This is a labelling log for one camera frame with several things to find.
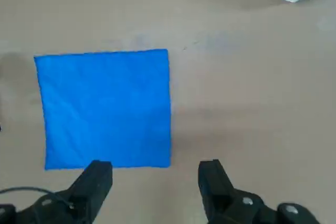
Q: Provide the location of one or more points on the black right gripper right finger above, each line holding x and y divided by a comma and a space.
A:
215, 182

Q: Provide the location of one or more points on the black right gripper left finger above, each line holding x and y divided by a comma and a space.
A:
89, 184

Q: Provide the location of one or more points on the blue towel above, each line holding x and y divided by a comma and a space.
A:
105, 108

